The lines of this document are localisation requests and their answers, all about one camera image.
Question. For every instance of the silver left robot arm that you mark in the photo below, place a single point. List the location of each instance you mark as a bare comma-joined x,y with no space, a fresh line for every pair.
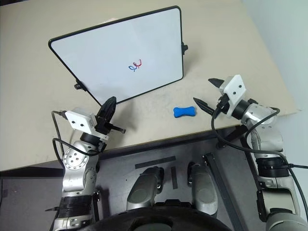
75,166

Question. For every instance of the black-framed whiteboard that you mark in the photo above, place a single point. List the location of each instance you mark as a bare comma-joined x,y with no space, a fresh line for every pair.
115,48

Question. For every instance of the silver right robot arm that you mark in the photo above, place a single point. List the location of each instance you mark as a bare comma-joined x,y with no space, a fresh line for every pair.
267,134

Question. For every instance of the black whiteboard stand knob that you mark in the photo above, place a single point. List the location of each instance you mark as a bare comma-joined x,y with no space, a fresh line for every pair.
184,47
78,85

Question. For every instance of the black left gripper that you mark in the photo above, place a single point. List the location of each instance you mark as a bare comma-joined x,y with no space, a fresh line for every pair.
103,126

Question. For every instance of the dark rounded robot torso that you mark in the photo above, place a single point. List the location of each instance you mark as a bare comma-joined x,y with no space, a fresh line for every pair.
156,220

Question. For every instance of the black table brace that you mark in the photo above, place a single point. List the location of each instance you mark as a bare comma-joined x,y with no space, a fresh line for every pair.
234,134

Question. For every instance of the black table leg bar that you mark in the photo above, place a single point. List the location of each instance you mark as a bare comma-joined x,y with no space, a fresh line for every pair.
221,190

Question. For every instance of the long black tape strip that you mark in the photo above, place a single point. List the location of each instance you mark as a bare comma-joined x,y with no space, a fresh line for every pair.
155,162

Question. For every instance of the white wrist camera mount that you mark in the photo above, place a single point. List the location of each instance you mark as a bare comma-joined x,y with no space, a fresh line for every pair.
234,90
78,119

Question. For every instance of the short black tape strip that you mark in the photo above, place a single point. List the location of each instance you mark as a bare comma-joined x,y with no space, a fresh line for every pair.
174,177

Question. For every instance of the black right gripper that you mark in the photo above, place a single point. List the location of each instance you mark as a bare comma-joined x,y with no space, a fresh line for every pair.
222,103

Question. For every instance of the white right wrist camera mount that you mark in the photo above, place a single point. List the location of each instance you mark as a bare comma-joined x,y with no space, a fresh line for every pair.
234,90

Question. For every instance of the blue bone-shaped eraser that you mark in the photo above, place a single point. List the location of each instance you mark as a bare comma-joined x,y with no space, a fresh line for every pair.
184,111

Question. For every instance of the dark rounded grey robot foot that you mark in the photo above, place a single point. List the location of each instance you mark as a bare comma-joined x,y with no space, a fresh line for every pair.
204,190
144,190

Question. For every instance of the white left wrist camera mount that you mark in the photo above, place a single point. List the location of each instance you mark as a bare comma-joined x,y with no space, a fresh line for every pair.
78,119

